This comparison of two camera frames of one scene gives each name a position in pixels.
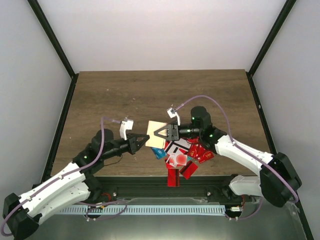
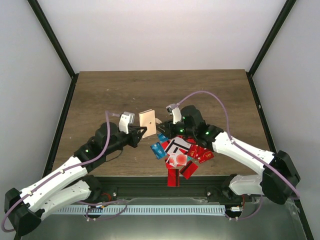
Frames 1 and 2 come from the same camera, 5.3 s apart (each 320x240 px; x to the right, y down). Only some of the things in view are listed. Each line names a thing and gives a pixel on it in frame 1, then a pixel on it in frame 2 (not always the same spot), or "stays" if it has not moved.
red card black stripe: (173, 179) stays
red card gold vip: (207, 156) stays
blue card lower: (159, 153) stays
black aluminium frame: (209, 188) stays
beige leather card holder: (155, 141) → (147, 119)
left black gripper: (134, 146) → (136, 136)
